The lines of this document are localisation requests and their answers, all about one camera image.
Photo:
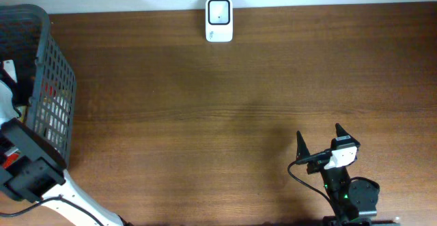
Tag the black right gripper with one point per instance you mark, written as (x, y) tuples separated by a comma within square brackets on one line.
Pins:
[(302, 150)]

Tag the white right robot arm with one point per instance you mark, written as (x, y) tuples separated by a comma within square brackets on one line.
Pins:
[(353, 200)]

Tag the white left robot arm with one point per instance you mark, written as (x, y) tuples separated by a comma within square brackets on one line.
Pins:
[(39, 174)]

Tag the white barcode scanner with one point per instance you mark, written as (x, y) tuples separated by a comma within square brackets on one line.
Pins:
[(219, 20)]

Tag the dark grey plastic basket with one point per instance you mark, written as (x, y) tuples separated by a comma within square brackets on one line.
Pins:
[(45, 81)]

